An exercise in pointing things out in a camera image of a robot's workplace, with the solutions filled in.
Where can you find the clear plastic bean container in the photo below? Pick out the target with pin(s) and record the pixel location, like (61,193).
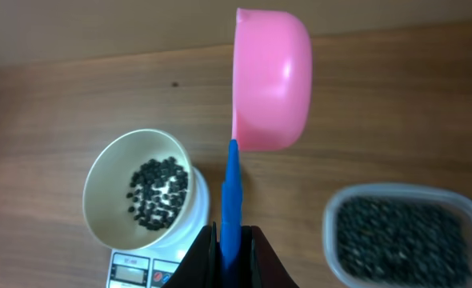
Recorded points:
(455,203)

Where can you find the black beans in bowl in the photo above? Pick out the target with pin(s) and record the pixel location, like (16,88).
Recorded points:
(157,194)

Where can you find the white digital kitchen scale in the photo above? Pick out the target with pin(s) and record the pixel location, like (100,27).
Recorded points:
(155,265)

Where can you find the black beans in container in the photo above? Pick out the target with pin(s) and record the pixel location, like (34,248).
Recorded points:
(397,242)

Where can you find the pink scoop blue handle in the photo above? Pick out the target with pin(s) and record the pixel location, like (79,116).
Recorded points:
(271,93)

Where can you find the cream white bowl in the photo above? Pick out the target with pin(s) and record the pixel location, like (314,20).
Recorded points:
(104,200)

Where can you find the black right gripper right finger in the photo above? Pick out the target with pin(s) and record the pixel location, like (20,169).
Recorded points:
(260,267)

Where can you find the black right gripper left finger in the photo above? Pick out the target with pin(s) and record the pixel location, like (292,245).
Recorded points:
(200,268)

